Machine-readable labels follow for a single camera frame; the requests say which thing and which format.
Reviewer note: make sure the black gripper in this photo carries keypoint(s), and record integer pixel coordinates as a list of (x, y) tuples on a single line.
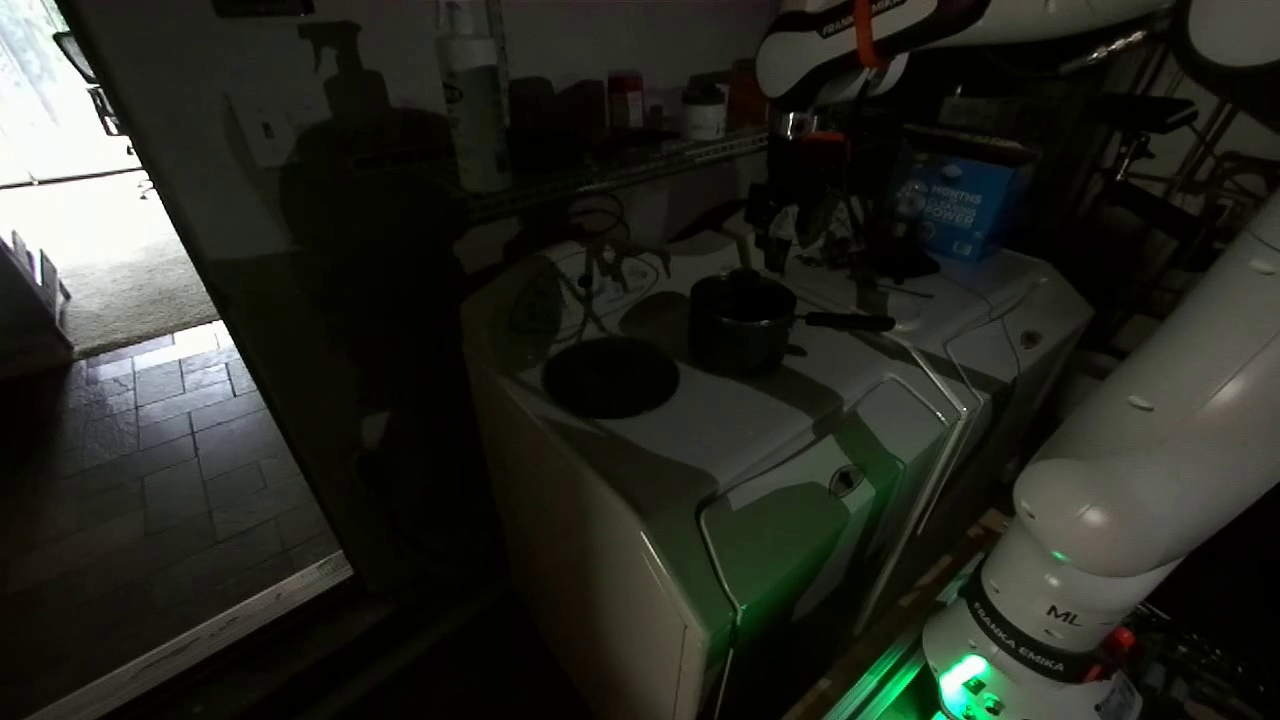
[(809, 174)]

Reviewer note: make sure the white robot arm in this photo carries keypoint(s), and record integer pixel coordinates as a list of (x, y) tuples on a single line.
[(1159, 458)]

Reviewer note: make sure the black pot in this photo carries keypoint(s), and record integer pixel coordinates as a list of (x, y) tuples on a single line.
[(741, 321)]

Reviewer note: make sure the white jar on shelf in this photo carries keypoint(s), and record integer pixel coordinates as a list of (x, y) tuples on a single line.
[(707, 109)]

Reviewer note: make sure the blue box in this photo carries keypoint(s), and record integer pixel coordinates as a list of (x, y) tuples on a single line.
[(957, 207)]

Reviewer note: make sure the red container on shelf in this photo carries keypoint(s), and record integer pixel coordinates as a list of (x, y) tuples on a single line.
[(627, 102)]

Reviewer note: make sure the white washing machine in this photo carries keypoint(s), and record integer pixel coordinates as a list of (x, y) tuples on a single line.
[(999, 324), (687, 562)]

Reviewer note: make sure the black round plate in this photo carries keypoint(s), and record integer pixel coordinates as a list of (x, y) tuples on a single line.
[(608, 377)]

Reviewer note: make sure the white spray can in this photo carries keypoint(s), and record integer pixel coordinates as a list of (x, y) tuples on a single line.
[(475, 94)]

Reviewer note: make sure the dark spray bottle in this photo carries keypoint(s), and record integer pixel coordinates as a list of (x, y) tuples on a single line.
[(353, 94)]

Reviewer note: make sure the wall shelf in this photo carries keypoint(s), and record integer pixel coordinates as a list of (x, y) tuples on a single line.
[(608, 178)]

